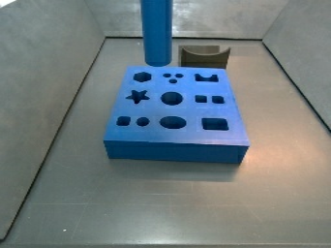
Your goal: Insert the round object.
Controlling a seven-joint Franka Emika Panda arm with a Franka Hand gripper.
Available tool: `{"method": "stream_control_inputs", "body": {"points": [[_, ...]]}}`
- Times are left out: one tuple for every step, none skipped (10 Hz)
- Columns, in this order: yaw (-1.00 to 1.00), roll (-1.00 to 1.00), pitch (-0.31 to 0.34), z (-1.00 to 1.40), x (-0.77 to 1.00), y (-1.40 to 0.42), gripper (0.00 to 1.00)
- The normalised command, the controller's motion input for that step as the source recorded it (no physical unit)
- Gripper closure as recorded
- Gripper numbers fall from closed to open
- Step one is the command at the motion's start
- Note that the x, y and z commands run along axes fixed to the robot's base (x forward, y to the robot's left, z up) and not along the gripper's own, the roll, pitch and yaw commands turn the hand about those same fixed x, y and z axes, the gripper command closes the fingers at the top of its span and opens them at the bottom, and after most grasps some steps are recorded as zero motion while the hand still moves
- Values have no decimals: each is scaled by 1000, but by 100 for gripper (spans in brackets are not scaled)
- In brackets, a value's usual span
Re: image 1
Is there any blue round cylinder peg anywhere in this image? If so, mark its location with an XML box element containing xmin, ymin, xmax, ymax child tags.
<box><xmin>141</xmin><ymin>0</ymin><xmax>173</xmax><ymax>67</ymax></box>

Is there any blue shape-sorting block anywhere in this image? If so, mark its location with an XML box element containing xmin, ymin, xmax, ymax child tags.
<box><xmin>102</xmin><ymin>66</ymin><xmax>249</xmax><ymax>164</ymax></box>

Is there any dark curved block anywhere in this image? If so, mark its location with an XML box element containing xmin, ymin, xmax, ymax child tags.
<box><xmin>178</xmin><ymin>46</ymin><xmax>230</xmax><ymax>69</ymax></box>

